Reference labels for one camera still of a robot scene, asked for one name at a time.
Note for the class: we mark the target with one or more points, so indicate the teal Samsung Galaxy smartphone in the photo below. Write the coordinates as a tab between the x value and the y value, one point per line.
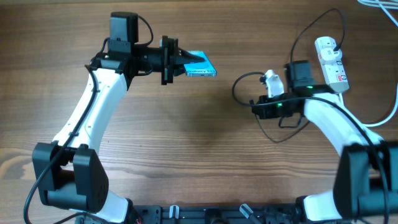
200	69

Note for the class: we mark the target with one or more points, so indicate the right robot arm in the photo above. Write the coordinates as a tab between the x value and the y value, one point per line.
366	180

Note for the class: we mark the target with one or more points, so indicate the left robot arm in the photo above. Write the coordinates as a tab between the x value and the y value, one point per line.
68	172

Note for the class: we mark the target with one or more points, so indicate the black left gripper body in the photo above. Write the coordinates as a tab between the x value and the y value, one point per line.
166	64

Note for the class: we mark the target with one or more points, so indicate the white power strip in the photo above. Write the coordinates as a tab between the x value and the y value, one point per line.
334	73

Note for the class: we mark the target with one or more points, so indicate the white USB charger plug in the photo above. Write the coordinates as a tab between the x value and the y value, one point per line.
329	55

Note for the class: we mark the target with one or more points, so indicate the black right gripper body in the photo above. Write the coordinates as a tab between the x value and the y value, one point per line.
276	109

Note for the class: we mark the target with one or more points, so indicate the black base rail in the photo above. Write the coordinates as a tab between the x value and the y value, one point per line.
274	213

